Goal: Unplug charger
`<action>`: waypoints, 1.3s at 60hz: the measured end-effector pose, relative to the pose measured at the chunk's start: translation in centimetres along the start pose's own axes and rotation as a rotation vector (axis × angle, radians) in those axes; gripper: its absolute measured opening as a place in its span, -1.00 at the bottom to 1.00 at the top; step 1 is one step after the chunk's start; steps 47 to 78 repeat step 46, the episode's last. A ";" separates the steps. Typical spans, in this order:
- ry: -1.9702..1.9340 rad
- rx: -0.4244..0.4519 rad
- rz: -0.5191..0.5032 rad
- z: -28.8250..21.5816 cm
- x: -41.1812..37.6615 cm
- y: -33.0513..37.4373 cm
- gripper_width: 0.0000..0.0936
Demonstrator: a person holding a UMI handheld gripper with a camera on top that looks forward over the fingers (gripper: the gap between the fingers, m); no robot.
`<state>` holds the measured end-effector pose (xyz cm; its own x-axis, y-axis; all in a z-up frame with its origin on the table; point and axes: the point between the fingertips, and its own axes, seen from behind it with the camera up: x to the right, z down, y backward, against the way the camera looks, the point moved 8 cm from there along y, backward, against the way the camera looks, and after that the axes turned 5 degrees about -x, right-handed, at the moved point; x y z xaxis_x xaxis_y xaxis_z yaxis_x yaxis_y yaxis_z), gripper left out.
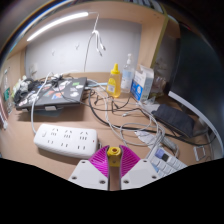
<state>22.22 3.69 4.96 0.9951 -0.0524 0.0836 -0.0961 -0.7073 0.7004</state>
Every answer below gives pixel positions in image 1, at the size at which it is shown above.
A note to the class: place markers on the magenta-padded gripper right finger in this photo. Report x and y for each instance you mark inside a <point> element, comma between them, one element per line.
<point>131,166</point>

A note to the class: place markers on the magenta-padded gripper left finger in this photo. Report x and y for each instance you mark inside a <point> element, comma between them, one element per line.
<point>96,166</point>

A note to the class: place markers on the yellow charger block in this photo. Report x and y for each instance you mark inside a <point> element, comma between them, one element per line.
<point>114,156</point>

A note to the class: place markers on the white keyboard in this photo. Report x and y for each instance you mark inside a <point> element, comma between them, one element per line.
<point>166,163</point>

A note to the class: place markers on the white power strip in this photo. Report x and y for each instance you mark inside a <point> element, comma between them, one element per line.
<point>65,140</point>

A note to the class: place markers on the black fabric pouch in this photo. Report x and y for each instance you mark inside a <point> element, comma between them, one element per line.
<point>175,120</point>

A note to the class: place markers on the blue and white carton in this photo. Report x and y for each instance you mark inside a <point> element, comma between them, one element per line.
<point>141,85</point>

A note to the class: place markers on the yellow squeeze bottle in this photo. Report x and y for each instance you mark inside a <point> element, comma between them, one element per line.
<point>114,85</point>

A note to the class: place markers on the dark sticker-covered laptop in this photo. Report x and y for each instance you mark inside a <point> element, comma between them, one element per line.
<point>53,93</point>

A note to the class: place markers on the clear pump sanitizer bottle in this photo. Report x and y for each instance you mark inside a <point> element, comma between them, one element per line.
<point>128,76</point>

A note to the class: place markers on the black headphones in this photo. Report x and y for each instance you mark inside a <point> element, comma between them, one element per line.
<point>21,90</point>

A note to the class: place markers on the dark computer monitor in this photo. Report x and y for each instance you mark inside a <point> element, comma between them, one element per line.
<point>200,80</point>

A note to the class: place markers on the white led light bar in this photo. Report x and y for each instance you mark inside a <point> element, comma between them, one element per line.
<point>56,24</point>

